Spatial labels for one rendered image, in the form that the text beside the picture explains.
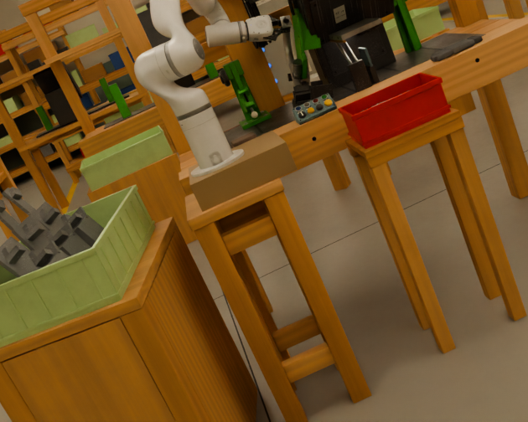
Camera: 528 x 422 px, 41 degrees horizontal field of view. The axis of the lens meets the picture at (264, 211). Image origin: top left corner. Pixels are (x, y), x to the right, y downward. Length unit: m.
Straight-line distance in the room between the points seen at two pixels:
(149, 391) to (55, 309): 0.36
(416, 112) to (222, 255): 0.78
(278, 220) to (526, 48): 1.18
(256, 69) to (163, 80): 0.94
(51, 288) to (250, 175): 0.69
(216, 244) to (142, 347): 0.43
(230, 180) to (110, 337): 0.60
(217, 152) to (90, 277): 0.59
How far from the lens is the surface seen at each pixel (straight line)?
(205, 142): 2.27
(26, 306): 2.09
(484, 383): 2.44
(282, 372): 2.44
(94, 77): 9.80
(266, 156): 2.21
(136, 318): 2.00
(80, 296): 2.03
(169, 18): 2.34
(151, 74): 2.27
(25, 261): 2.22
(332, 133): 2.61
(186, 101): 2.25
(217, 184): 2.21
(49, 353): 2.12
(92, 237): 2.47
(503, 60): 2.80
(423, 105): 2.37
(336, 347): 2.44
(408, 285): 2.71
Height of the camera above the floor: 1.41
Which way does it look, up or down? 17 degrees down
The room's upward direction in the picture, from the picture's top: 24 degrees counter-clockwise
